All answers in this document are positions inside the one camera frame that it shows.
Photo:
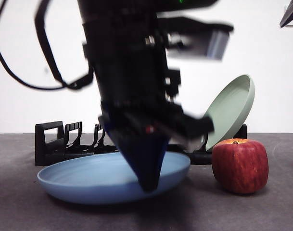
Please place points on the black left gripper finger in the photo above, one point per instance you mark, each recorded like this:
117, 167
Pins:
192, 126
143, 158

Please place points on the blue plate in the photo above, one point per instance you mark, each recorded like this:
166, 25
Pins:
88, 178

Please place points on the red apple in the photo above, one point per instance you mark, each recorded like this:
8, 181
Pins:
240, 166

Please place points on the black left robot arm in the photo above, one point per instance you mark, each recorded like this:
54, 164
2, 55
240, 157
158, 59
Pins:
124, 60

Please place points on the green plate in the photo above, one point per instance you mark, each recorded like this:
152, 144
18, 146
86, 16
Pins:
233, 108

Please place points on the black plate rack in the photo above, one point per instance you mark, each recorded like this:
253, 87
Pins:
40, 144

